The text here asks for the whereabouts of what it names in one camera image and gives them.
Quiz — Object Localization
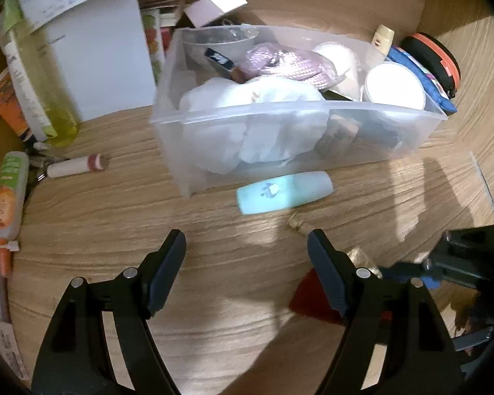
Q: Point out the white lip balm stick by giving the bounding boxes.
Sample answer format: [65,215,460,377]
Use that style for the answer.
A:
[46,153,109,178]

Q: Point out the metal nail clippers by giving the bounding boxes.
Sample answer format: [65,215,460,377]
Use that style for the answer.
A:
[26,142,68,193]

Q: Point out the small white pink box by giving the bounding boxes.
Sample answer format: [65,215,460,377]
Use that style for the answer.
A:
[183,0,248,29]

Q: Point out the white curled paper sheet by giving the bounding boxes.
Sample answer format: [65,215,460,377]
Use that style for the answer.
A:
[19,0,156,121]

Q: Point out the pink rope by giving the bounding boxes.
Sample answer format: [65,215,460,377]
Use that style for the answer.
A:
[238,42,347,91]

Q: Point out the yellow-green spray bottle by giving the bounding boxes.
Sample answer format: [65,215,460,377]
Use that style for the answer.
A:
[0,0,78,147]

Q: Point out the cream sunscreen bottle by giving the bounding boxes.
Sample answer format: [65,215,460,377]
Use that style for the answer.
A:
[366,24,394,69]

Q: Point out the blue patterned zip pouch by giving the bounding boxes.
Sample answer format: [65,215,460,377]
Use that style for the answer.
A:
[388,46,457,115]

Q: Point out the black orange round case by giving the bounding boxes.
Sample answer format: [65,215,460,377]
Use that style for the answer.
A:
[400,32,461,99]

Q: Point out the black blue staples box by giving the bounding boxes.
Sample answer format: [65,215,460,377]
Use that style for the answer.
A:
[204,47,235,73]

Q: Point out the white drawstring cloth pouch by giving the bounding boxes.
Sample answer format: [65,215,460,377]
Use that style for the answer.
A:
[179,75,329,175]

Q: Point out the orange printed tube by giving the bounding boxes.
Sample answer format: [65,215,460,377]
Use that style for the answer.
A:
[0,68,33,143]

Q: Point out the orange pen with tag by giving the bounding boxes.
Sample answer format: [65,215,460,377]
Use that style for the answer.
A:
[0,238,20,323]

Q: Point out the white round lidded tub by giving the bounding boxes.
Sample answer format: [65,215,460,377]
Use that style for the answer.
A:
[362,62,426,111]

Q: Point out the dark green glass bottle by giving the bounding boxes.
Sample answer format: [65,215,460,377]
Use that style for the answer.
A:
[315,112,402,160]

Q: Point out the mint green tube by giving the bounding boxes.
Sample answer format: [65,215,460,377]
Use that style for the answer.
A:
[236,171,335,215]

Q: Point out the white receipt slip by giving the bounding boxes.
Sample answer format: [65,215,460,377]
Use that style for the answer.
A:
[0,320,29,382]

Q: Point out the dark red flat pouch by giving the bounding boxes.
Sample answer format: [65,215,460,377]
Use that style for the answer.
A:
[289,269,394,326]

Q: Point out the clear plastic storage bin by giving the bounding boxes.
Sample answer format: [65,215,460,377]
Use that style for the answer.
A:
[151,25,451,196]

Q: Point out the clear plastic bowl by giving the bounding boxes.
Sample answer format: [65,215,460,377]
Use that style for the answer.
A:
[182,25,258,66]

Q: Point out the green orange squeeze tube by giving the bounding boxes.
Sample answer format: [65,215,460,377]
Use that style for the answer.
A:
[0,151,29,241]

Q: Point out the cream candle jar clear lid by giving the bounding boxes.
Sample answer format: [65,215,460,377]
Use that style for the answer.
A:
[313,42,361,101]

